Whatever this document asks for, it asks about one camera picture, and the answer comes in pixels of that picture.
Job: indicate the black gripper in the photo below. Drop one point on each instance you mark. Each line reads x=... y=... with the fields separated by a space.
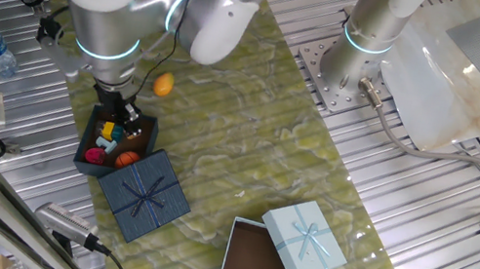
x=115 y=97

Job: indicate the yellow toy mango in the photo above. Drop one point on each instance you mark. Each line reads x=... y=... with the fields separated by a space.
x=163 y=84

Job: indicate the dark blue gift box base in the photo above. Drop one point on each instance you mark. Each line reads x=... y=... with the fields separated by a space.
x=90 y=170

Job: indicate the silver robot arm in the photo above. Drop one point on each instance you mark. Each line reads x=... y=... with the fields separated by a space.
x=104 y=6

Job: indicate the dark blue ribboned box lid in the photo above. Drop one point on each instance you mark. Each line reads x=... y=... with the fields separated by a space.
x=145 y=197

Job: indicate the light blue gift box base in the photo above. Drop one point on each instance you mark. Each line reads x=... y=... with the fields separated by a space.
x=256 y=266

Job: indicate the light blue ribboned box lid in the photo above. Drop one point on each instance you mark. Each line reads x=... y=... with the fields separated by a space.
x=305 y=242

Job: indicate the orange toy basketball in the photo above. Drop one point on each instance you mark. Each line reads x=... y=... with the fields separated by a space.
x=127 y=160

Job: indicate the pink translucent plastic toy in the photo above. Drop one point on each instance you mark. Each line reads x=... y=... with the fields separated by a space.
x=94 y=156

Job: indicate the green marble pattern mat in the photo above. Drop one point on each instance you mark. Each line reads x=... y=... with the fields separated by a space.
x=269 y=135

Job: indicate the silver robot mounting plate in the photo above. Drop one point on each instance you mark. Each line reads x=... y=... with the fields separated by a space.
x=327 y=90

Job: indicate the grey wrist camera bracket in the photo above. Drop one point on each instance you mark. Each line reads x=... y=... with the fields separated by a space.
x=60 y=58

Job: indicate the silver ribbed camera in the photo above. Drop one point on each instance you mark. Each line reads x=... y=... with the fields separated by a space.
x=66 y=222

